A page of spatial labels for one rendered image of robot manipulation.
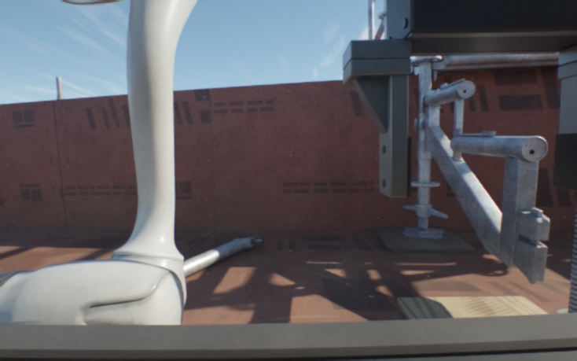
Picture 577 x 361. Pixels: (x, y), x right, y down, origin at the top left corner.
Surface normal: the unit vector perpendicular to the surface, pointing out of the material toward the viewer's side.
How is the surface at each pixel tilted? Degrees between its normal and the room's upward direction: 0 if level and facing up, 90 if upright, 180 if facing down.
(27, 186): 90
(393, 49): 90
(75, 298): 47
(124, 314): 64
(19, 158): 90
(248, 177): 90
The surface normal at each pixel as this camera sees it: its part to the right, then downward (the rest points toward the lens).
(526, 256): -1.00, 0.05
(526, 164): -0.13, 0.15
